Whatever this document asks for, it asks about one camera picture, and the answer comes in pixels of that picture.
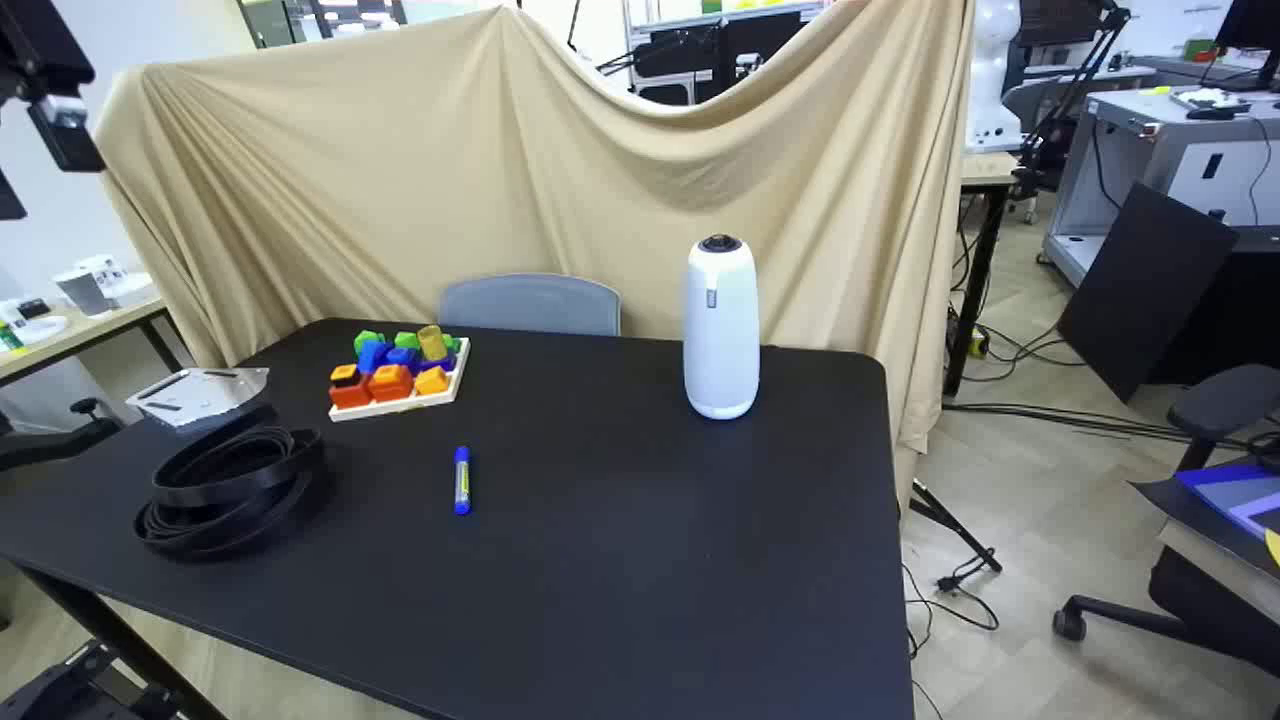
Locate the blue marker with yellow label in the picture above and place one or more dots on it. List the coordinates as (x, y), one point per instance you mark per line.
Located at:
(461, 481)

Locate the grey chair backrest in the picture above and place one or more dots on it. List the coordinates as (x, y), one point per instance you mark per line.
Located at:
(530, 306)

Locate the green block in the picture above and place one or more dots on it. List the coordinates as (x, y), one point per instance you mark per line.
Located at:
(452, 342)
(405, 342)
(366, 342)

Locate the yellow cylinder block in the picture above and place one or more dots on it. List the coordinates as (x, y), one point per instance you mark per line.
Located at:
(435, 342)

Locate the yellow square block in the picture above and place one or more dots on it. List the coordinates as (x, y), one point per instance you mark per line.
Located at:
(431, 381)

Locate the dark blue round block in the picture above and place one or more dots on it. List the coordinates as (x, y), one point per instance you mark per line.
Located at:
(400, 356)

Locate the colourful toy block tray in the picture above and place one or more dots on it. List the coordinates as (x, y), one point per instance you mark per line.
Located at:
(400, 400)

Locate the orange square block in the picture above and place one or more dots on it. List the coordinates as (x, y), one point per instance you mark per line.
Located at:
(388, 381)

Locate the red block with yellow cap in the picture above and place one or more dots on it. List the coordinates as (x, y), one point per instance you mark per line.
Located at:
(349, 390)

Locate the beige backdrop cloth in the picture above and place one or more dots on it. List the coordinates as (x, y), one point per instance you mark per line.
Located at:
(400, 175)

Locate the wooden side table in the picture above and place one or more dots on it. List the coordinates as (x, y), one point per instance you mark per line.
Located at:
(986, 170)

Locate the coiled black rubber strip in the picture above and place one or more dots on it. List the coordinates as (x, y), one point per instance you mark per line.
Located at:
(224, 495)

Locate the black flat panel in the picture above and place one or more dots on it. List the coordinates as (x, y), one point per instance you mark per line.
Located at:
(1146, 284)

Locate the small white box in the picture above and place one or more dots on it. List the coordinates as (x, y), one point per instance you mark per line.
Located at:
(92, 284)

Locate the white side desk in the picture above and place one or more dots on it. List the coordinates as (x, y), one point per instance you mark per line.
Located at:
(82, 333)

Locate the grey cabinet desk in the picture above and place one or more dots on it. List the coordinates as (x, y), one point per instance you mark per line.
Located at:
(1174, 160)

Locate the black chair armrest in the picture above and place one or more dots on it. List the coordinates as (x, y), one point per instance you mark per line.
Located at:
(60, 437)

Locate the black office chair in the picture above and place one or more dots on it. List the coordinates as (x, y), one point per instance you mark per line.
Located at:
(1226, 400)

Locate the black table leg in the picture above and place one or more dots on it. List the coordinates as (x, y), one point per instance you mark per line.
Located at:
(121, 641)

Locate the blue purple board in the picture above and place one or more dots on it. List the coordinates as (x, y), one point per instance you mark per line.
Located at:
(1232, 496)

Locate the black floor base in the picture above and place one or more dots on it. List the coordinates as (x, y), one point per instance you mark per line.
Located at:
(60, 685)

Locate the dark monitor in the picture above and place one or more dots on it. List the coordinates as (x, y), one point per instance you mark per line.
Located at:
(1252, 23)

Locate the white cylindrical speaker camera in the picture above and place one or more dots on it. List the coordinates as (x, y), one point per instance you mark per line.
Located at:
(720, 333)

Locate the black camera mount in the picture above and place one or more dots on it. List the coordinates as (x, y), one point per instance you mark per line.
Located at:
(45, 80)

